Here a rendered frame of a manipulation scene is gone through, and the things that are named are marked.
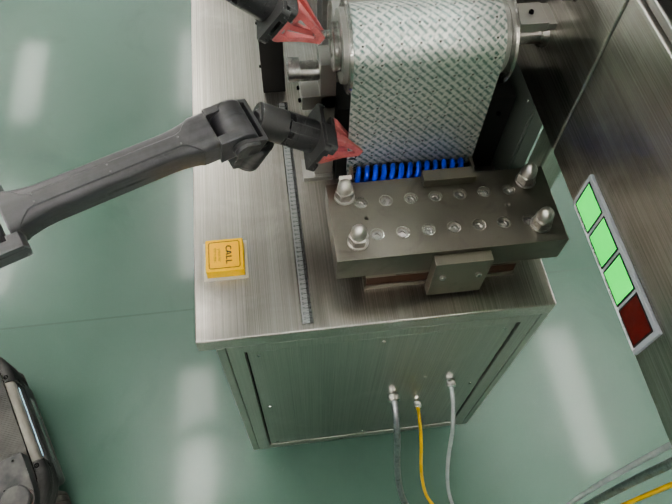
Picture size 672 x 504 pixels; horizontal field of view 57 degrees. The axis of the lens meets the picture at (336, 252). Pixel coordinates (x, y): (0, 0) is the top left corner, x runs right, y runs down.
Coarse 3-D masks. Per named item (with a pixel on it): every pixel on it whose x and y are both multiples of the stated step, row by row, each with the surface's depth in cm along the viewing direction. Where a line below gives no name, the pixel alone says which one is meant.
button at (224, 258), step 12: (216, 240) 115; (228, 240) 115; (240, 240) 115; (216, 252) 114; (228, 252) 114; (240, 252) 114; (216, 264) 112; (228, 264) 112; (240, 264) 113; (216, 276) 113; (228, 276) 114
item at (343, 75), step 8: (504, 0) 94; (336, 8) 94; (336, 16) 95; (344, 16) 91; (344, 24) 90; (344, 32) 90; (512, 32) 93; (344, 40) 90; (344, 48) 90; (344, 56) 91; (344, 64) 92; (504, 64) 96; (344, 72) 93; (344, 80) 95
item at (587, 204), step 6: (588, 186) 88; (588, 192) 88; (582, 198) 90; (588, 198) 89; (594, 198) 87; (576, 204) 92; (582, 204) 90; (588, 204) 89; (594, 204) 87; (582, 210) 91; (588, 210) 89; (594, 210) 87; (582, 216) 91; (588, 216) 89; (594, 216) 87; (588, 222) 89; (588, 228) 89
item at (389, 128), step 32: (384, 96) 98; (416, 96) 98; (448, 96) 99; (480, 96) 100; (352, 128) 103; (384, 128) 104; (416, 128) 105; (448, 128) 106; (480, 128) 107; (352, 160) 110; (384, 160) 111; (416, 160) 113; (448, 160) 114
